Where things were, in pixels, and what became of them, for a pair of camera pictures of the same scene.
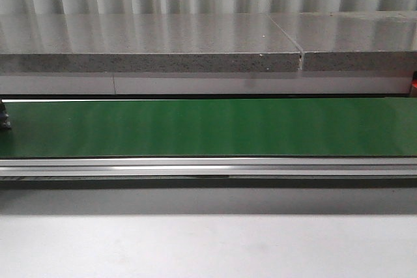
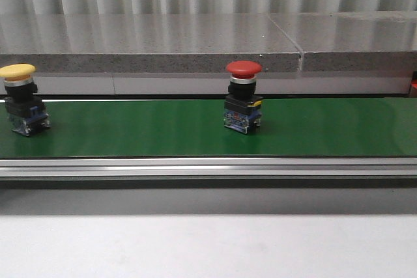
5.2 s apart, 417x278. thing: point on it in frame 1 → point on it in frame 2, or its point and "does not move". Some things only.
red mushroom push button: x=4 y=124 → x=242 y=107
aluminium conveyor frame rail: x=208 y=166 does not move
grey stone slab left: x=75 y=43 does not move
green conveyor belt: x=210 y=128 does not move
